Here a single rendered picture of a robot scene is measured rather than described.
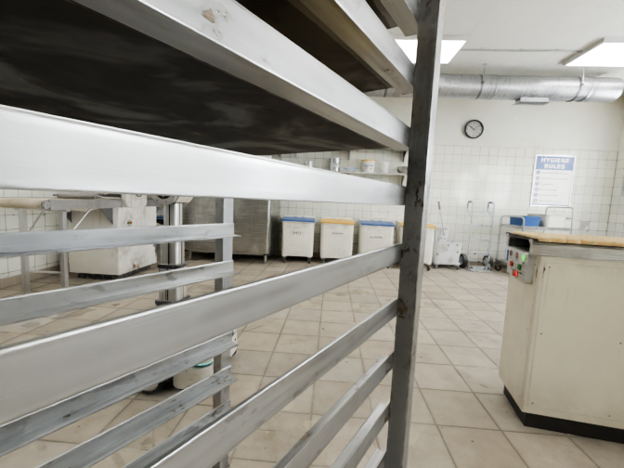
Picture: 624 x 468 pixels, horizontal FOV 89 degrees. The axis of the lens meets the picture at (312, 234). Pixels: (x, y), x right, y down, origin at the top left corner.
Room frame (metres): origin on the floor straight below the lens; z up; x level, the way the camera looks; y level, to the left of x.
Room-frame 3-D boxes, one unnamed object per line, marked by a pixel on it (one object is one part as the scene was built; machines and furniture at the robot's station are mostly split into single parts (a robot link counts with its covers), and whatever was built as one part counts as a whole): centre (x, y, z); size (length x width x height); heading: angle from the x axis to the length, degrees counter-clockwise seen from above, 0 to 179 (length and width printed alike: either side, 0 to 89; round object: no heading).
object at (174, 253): (1.79, 0.80, 0.65); 0.11 x 0.11 x 0.40; 87
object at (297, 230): (5.40, 0.23, 0.38); 0.64 x 0.54 x 0.77; 179
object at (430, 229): (5.28, -1.72, 0.38); 0.64 x 0.54 x 0.77; 174
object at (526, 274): (1.58, -1.06, 0.77); 0.24 x 0.04 x 0.14; 167
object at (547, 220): (5.07, -3.74, 0.89); 0.44 x 0.36 x 0.20; 5
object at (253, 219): (5.33, 1.34, 1.02); 1.40 x 0.90 x 2.05; 87
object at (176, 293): (1.79, 0.80, 0.45); 0.13 x 0.13 x 0.40; 87
